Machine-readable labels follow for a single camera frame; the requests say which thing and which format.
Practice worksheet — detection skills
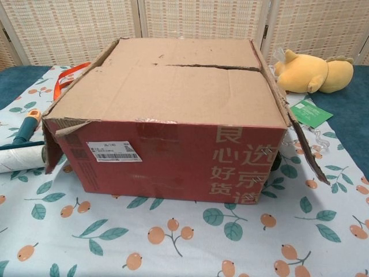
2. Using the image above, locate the red cardboard shipping box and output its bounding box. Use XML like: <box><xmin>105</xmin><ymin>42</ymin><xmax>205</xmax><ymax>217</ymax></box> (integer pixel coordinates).
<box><xmin>42</xmin><ymin>37</ymin><xmax>331</xmax><ymax>204</ymax></box>

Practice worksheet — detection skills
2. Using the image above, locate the fruit and leaf print tablecloth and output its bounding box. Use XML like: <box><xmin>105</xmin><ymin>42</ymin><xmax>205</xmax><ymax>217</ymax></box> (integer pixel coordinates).
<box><xmin>0</xmin><ymin>65</ymin><xmax>369</xmax><ymax>277</ymax></box>

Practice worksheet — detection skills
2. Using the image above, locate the green paper card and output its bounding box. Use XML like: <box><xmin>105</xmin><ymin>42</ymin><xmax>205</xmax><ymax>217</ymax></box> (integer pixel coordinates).
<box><xmin>289</xmin><ymin>99</ymin><xmax>334</xmax><ymax>129</ymax></box>

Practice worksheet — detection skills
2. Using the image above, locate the yellow plush toy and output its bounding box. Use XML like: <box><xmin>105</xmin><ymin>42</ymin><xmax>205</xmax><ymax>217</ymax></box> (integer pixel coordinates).
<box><xmin>273</xmin><ymin>48</ymin><xmax>355</xmax><ymax>95</ymax></box>

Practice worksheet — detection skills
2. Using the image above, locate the woven bamboo folding screen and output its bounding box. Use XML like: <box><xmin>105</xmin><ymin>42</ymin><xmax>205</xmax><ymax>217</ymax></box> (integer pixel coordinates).
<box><xmin>0</xmin><ymin>0</ymin><xmax>369</xmax><ymax>73</ymax></box>

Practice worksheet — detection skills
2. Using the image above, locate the teal lint roller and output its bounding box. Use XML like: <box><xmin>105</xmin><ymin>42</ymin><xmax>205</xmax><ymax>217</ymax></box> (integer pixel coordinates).
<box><xmin>0</xmin><ymin>108</ymin><xmax>47</xmax><ymax>174</ymax></box>

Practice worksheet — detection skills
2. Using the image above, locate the clear plastic chain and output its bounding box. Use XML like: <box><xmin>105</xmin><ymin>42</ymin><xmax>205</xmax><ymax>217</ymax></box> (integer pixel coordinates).
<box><xmin>284</xmin><ymin>126</ymin><xmax>331</xmax><ymax>153</ymax></box>

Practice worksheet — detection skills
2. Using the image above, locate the orange ribbon strap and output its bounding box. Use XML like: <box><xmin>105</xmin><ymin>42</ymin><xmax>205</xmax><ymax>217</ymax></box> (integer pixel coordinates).
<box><xmin>53</xmin><ymin>62</ymin><xmax>92</xmax><ymax>102</ymax></box>

